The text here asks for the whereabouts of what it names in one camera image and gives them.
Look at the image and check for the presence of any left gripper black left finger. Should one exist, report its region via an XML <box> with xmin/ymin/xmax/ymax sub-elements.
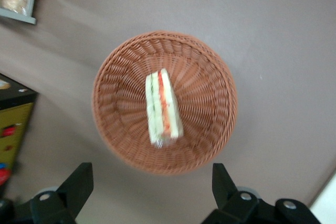
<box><xmin>29</xmin><ymin>162</ymin><xmax>95</xmax><ymax>224</ymax></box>

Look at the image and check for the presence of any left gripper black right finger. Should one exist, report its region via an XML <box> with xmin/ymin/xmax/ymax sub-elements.
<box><xmin>201</xmin><ymin>163</ymin><xmax>260</xmax><ymax>224</ymax></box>

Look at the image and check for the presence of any triangle sandwich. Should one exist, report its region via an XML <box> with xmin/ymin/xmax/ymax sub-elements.
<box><xmin>145</xmin><ymin>68</ymin><xmax>184</xmax><ymax>148</ymax></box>

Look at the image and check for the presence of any round brown wicker basket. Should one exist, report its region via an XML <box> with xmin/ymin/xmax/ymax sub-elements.
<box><xmin>91</xmin><ymin>30</ymin><xmax>239</xmax><ymax>177</ymax></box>

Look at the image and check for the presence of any red emergency stop button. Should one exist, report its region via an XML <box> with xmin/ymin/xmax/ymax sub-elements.
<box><xmin>0</xmin><ymin>163</ymin><xmax>13</xmax><ymax>186</ymax></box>

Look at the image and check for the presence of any black yellow food warmer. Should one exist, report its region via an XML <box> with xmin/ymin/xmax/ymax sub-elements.
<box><xmin>0</xmin><ymin>73</ymin><xmax>39</xmax><ymax>194</ymax></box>

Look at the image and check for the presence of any small red rocker switch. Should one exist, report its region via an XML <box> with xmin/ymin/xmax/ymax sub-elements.
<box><xmin>0</xmin><ymin>126</ymin><xmax>16</xmax><ymax>137</ymax></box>

